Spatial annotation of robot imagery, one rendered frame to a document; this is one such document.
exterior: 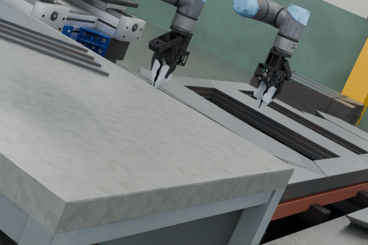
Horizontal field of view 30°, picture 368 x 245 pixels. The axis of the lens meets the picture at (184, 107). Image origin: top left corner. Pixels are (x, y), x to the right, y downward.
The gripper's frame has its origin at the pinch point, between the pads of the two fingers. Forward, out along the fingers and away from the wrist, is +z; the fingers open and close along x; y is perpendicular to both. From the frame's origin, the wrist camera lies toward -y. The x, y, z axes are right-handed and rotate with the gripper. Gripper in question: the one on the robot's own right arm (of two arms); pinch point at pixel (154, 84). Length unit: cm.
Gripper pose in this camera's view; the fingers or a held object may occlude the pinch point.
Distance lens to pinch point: 225.1
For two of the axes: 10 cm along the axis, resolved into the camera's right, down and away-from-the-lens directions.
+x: -7.6, -4.4, 4.8
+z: -3.8, 9.0, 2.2
